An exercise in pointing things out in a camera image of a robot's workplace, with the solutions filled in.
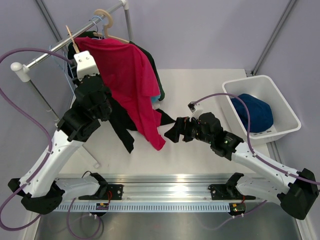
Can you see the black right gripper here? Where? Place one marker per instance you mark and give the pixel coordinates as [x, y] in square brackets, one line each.
[182, 126]

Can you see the black t shirt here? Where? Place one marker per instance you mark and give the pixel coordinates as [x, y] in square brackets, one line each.
[119, 119]

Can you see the blue t shirt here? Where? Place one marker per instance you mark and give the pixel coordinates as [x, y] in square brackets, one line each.
[260, 112]

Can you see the light blue wire hanger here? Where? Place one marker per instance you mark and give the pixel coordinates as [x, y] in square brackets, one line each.
[64, 67]

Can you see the wooden hanger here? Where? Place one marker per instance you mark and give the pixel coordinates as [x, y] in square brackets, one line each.
[74, 45]
[109, 24]

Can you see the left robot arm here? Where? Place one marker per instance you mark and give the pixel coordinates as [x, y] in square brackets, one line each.
[40, 188]

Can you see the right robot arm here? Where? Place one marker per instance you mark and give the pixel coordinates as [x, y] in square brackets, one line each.
[294, 191]

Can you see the turquoise t shirt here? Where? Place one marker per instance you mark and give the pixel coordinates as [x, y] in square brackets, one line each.
[154, 99]

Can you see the pink t shirt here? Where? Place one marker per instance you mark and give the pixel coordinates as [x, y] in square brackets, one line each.
[127, 72]

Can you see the white plastic basket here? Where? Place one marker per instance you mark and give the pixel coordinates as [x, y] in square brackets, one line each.
[263, 88]

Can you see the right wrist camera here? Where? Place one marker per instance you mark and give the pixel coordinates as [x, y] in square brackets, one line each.
[196, 109]

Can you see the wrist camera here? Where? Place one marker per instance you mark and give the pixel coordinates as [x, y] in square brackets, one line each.
[85, 65]
[196, 109]

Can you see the aluminium mounting rail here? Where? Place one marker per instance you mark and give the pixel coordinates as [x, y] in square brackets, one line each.
[177, 193]

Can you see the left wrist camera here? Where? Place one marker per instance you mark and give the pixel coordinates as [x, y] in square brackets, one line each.
[85, 65]

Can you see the rear blue wire hanger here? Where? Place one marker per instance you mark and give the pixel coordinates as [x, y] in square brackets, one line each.
[96, 32]

